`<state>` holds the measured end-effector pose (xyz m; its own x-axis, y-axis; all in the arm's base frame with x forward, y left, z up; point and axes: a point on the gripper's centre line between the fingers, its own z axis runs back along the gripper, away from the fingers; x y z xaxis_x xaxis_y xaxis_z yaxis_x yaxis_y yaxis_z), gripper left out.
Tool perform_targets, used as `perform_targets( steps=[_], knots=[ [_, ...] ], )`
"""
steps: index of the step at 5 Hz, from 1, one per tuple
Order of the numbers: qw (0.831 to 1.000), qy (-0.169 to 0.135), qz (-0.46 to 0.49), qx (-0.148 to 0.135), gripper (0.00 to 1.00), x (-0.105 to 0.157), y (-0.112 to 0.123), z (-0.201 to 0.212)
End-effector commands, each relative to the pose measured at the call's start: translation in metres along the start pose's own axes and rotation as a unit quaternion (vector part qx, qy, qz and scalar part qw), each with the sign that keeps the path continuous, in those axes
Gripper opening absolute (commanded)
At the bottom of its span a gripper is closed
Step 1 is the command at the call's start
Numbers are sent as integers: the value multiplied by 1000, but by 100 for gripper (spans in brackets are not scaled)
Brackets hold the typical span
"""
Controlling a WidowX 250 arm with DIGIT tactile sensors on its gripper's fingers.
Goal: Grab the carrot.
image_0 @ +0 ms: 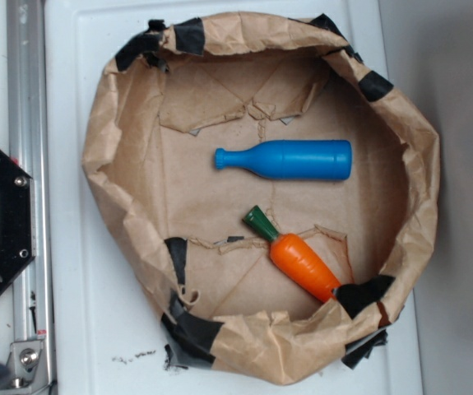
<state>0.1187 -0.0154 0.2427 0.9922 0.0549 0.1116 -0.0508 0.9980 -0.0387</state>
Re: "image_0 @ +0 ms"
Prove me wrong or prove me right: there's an orange toy carrot green top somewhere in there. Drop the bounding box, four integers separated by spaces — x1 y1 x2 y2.
243 206 341 303

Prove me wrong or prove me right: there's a brown paper bag bin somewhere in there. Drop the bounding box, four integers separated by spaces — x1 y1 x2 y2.
82 12 440 385

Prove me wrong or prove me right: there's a blue plastic toy bottle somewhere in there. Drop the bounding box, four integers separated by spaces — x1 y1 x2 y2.
215 140 353 181

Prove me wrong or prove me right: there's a white plastic tray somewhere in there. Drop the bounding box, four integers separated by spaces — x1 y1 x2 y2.
44 1 423 394

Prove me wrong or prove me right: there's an aluminium extrusion rail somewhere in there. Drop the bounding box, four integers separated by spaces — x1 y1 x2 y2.
7 1 57 394

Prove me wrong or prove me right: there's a metal corner bracket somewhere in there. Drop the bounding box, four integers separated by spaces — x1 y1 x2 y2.
0 339 49 394

